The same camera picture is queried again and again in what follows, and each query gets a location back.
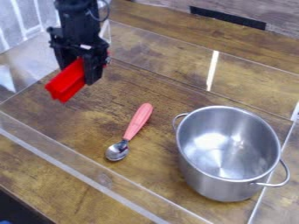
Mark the clear acrylic front barrier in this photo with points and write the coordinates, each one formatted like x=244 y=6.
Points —
x=132 y=195

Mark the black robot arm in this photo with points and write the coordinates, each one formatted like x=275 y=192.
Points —
x=79 y=6

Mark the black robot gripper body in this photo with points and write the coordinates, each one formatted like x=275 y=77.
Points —
x=79 y=30

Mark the silver metal pot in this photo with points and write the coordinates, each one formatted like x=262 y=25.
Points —
x=228 y=152

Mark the white tape strip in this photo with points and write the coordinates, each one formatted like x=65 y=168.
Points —
x=212 y=69

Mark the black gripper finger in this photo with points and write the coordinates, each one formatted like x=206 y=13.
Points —
x=65 y=54
x=93 y=63

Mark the black strip on wall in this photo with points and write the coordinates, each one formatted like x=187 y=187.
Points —
x=228 y=18

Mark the spoon with pink handle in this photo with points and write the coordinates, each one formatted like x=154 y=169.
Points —
x=117 y=150

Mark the red plastic block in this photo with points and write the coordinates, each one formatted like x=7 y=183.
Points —
x=67 y=83

